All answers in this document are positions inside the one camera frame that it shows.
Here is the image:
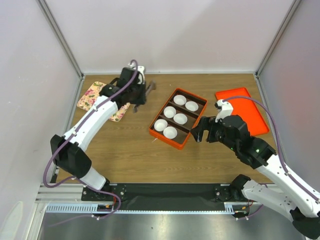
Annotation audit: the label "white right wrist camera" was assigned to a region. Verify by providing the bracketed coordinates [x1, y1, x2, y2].
[214, 99, 234, 123]

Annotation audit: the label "floral pattern tray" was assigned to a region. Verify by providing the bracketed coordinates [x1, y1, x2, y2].
[76, 81, 130, 122]

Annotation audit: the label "orange box lid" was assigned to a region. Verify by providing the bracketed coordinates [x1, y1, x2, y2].
[215, 87, 270, 136]

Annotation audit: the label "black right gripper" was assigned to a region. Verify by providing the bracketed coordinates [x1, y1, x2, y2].
[189, 116, 238, 152]

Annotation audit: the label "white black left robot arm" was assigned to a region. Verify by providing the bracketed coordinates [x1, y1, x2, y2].
[50, 64, 147, 200]

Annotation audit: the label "grey slotted cable duct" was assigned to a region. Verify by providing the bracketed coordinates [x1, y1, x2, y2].
[46, 201, 250, 215]

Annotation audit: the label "white paper cup four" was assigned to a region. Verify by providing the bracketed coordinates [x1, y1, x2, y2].
[163, 106, 177, 119]

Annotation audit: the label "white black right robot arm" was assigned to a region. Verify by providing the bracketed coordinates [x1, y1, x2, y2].
[190, 115, 320, 240]

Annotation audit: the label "white paper cup six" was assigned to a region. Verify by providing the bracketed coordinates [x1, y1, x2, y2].
[173, 94, 187, 106]

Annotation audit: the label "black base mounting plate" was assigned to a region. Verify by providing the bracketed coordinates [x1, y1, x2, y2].
[81, 183, 251, 212]

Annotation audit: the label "white paper cup five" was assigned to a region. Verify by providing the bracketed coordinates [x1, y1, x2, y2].
[185, 101, 199, 112]

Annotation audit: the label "orange chocolate box base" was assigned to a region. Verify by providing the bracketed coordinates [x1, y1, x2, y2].
[149, 88, 208, 150]

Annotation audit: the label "white paper cup three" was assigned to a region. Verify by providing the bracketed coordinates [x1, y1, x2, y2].
[173, 113, 188, 125]

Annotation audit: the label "steel serving tongs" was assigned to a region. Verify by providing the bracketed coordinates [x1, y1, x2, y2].
[133, 80, 157, 113]

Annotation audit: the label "white paper cup two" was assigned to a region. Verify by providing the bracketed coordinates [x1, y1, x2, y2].
[153, 119, 168, 132]

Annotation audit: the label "white paper cup one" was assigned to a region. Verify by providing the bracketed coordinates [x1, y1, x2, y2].
[163, 126, 178, 140]

